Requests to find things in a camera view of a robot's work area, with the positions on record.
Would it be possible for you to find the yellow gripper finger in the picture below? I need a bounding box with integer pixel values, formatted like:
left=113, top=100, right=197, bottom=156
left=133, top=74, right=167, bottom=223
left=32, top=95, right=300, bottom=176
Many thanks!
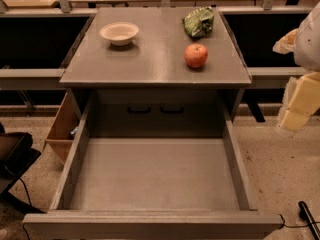
left=272, top=29, right=298, bottom=54
left=279, top=72, right=320, bottom=132

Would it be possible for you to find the grey top drawer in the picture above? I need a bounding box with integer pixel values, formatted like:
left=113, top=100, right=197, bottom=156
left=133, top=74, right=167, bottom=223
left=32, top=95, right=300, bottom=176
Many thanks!
left=24, top=99, right=282, bottom=240

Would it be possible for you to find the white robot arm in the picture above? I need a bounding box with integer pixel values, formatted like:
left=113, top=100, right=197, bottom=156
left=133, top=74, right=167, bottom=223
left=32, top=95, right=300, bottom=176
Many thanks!
left=273, top=3, right=320, bottom=136

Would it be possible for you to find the grey drawer cabinet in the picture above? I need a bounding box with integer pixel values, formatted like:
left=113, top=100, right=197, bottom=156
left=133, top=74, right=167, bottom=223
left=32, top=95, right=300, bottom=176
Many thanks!
left=60, top=8, right=250, bottom=137

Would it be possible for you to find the green chip bag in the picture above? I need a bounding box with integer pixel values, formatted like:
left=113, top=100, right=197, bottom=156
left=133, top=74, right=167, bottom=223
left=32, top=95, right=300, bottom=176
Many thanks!
left=182, top=7, right=214, bottom=38

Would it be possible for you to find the red apple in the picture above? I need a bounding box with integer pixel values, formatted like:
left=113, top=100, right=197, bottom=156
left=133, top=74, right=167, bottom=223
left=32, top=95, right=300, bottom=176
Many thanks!
left=184, top=43, right=208, bottom=68

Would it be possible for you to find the black bar right floor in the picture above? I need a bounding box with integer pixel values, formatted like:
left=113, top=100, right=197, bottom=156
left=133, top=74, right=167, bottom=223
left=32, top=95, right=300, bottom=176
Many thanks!
left=298, top=201, right=320, bottom=240

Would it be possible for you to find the white paper bowl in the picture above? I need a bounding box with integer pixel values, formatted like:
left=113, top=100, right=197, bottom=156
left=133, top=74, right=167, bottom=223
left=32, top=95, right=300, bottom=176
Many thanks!
left=100, top=22, right=139, bottom=46

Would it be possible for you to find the cardboard box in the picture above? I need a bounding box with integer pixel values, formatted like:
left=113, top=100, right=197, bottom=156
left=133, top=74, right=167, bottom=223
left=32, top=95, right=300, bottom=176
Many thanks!
left=46, top=94, right=79, bottom=164

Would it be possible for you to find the black stand left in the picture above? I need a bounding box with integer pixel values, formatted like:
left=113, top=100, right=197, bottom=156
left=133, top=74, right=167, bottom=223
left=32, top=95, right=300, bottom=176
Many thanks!
left=0, top=124, right=42, bottom=214

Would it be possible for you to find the metal railing frame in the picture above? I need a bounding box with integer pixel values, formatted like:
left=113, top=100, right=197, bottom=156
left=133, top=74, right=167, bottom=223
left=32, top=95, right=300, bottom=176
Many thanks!
left=0, top=0, right=313, bottom=90

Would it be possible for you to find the black cable right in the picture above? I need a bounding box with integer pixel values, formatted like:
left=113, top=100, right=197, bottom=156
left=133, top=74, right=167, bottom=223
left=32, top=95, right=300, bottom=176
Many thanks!
left=279, top=213, right=320, bottom=230

